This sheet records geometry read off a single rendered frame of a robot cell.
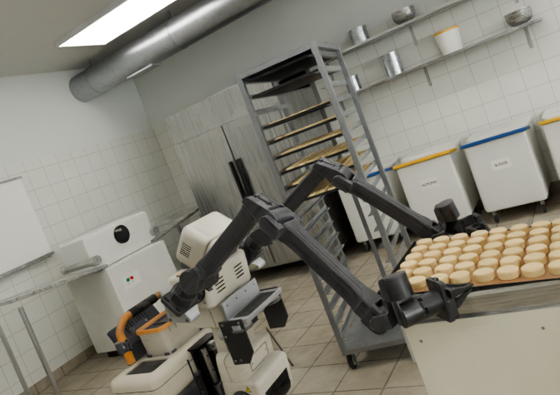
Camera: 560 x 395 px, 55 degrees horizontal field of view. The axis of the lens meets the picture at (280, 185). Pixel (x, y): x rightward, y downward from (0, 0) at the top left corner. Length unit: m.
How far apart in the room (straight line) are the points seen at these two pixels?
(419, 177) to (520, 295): 3.74
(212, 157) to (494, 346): 4.55
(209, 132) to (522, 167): 3.00
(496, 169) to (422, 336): 3.55
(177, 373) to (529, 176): 3.62
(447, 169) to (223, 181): 2.28
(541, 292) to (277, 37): 5.10
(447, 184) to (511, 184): 0.53
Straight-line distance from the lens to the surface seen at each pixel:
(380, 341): 3.19
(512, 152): 4.92
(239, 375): 1.98
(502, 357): 1.51
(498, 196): 5.03
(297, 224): 1.44
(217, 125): 5.65
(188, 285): 1.70
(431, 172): 5.07
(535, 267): 1.39
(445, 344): 1.52
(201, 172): 5.85
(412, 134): 5.72
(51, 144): 6.30
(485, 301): 1.45
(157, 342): 2.16
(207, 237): 1.83
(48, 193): 6.09
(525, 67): 5.48
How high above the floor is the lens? 1.44
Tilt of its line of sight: 5 degrees down
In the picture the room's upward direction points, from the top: 21 degrees counter-clockwise
